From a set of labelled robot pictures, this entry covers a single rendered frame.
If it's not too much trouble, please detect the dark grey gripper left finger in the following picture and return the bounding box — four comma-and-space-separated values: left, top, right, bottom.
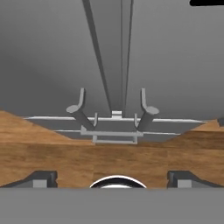
0, 170, 59, 189

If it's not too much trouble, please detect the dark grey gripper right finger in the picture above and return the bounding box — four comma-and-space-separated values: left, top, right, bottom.
166, 170, 224, 189

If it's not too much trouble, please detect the round white and black object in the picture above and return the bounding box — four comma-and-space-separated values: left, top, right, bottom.
88, 174, 148, 189

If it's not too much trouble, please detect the grey fridge door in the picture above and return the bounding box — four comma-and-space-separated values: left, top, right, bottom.
121, 0, 224, 121
0, 0, 123, 118

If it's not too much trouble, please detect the grey fridge door handle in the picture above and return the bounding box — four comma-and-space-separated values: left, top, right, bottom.
66, 87, 99, 132
134, 87, 160, 132

